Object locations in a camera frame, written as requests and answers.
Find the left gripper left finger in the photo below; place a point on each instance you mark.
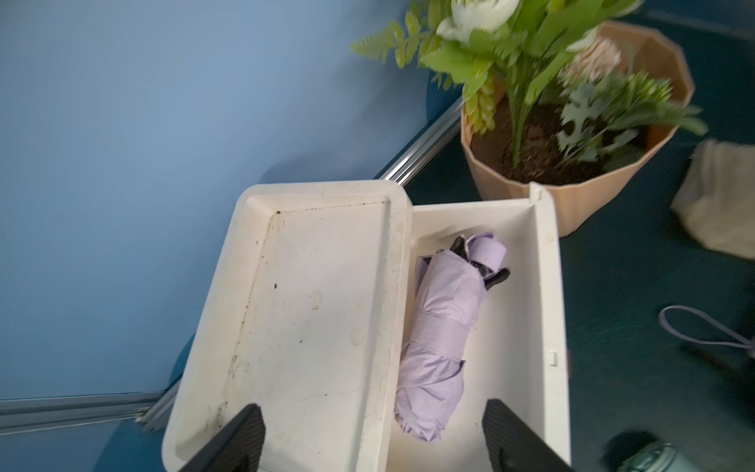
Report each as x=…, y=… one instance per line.
x=236, y=448

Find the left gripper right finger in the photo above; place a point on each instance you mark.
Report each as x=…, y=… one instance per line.
x=513, y=446

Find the white drawer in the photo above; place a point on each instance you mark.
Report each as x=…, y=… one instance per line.
x=517, y=351

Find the lilac umbrella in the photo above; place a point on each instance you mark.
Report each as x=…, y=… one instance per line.
x=451, y=287
x=699, y=329

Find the mint green umbrella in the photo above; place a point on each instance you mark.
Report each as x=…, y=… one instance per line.
x=659, y=457

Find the white drawer cabinet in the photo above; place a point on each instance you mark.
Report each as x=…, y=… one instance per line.
x=309, y=304

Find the beige work glove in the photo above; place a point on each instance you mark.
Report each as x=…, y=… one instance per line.
x=715, y=203

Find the potted artificial flower plant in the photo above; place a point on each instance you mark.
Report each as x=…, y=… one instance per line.
x=560, y=93

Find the aluminium frame back rail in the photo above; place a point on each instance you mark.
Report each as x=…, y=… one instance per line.
x=152, y=410

